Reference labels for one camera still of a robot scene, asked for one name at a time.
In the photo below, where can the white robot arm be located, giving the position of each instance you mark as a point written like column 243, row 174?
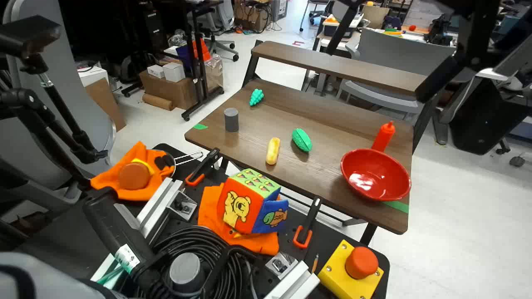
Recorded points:
column 27, row 279

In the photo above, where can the red plastic bowl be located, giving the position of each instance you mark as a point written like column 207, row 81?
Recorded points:
column 376, row 176

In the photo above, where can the yellow toy banana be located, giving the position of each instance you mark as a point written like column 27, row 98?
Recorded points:
column 273, row 151

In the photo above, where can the green plastic toy vegetable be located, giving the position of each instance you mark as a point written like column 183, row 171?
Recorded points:
column 301, row 140
column 257, row 98

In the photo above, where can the gray cylinder block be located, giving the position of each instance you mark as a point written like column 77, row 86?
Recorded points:
column 232, row 120

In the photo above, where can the colorful soft picture cube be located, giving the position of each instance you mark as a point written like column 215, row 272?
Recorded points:
column 252, row 203

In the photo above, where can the green tape piece on table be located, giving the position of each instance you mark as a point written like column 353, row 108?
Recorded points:
column 200, row 126

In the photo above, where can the small printed marker plate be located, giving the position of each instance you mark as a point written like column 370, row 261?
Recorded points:
column 282, row 264
column 182, row 204

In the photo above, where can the wooden shelf board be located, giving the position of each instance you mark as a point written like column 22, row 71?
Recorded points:
column 338, row 65

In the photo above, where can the black floor stand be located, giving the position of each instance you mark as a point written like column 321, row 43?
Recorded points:
column 198, row 60

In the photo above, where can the open cardboard box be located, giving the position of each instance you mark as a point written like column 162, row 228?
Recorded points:
column 167, row 88

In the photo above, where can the green tape strip on table edge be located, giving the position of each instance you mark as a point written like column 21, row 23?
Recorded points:
column 398, row 206

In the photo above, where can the gray round knob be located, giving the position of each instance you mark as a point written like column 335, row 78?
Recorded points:
column 185, row 272

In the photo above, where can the yellow box with orange button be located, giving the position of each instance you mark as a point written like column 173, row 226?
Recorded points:
column 351, row 271

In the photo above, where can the gray chair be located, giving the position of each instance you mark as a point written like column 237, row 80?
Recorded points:
column 396, row 60

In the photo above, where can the orange cloth with black patch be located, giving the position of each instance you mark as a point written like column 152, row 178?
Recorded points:
column 110, row 179

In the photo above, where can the tall cardboard box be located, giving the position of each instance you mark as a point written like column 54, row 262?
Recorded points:
column 105, row 100

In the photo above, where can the gray rounded panel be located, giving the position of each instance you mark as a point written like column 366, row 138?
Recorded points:
column 84, row 93

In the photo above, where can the black bulky floor equipment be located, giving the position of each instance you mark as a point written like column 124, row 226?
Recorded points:
column 484, row 116

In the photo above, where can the aluminium extrusion rail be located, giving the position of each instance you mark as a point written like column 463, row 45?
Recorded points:
column 293, row 281
column 160, row 199

